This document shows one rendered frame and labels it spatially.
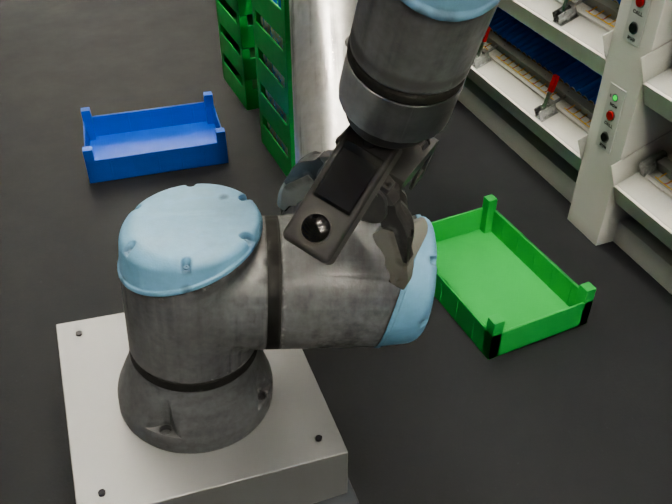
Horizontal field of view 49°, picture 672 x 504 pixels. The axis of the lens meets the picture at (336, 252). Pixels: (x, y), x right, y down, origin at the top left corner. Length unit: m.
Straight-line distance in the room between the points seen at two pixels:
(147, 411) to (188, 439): 0.06
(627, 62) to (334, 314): 0.76
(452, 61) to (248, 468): 0.55
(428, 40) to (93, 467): 0.62
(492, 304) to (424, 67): 0.85
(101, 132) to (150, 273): 1.12
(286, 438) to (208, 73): 1.35
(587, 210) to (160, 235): 0.95
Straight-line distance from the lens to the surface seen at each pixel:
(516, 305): 1.32
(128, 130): 1.83
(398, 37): 0.49
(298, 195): 0.70
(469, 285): 1.34
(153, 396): 0.87
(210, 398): 0.86
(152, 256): 0.74
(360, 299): 0.77
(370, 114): 0.54
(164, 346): 0.80
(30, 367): 1.28
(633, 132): 1.38
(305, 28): 0.94
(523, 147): 1.71
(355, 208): 0.59
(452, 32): 0.49
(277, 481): 0.90
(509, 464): 1.10
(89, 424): 0.94
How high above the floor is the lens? 0.88
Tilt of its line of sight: 39 degrees down
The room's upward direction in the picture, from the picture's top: straight up
